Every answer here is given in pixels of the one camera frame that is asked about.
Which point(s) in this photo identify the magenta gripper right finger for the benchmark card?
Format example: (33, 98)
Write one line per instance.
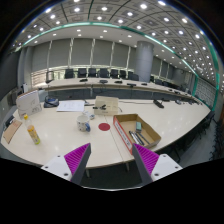
(145, 160)

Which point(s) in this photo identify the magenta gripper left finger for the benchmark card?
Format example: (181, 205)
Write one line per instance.
(77, 160)

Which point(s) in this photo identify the yellow labelled plastic bottle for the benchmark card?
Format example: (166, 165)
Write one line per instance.
(31, 130)

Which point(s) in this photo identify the silver pen in box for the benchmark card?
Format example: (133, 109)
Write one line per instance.
(134, 137)

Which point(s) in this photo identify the black pen in box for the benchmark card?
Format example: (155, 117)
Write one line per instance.
(143, 138)

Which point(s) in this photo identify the open cardboard box red side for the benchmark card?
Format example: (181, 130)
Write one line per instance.
(127, 122)

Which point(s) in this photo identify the teal eraser block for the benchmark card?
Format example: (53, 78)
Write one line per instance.
(138, 126)

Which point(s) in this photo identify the red round coaster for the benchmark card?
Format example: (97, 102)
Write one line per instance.
(104, 126)

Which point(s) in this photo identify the small white blue packet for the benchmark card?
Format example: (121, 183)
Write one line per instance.
(89, 115)

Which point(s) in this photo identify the white paper sheets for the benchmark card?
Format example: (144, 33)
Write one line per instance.
(70, 106)

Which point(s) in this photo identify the black remote on table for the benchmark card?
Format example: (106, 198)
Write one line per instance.
(158, 104)

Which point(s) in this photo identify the beige cardboard box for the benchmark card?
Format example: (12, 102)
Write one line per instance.
(106, 106)

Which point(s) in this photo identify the black desk telephone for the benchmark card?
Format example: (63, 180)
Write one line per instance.
(50, 102)

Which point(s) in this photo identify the brown cardboard envelope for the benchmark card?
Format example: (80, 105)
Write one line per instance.
(11, 130)

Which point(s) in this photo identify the long curved conference desk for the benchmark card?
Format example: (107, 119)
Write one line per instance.
(104, 85)

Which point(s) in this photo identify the white cardboard box red print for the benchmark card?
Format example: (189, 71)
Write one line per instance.
(28, 103)

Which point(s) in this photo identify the black office chair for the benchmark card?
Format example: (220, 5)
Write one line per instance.
(69, 73)
(92, 72)
(103, 73)
(82, 72)
(114, 74)
(134, 77)

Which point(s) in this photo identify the grey round pillar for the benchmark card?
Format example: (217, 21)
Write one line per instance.
(144, 60)

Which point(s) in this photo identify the white patterned mug blue handle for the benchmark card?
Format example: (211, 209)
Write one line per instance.
(83, 123)

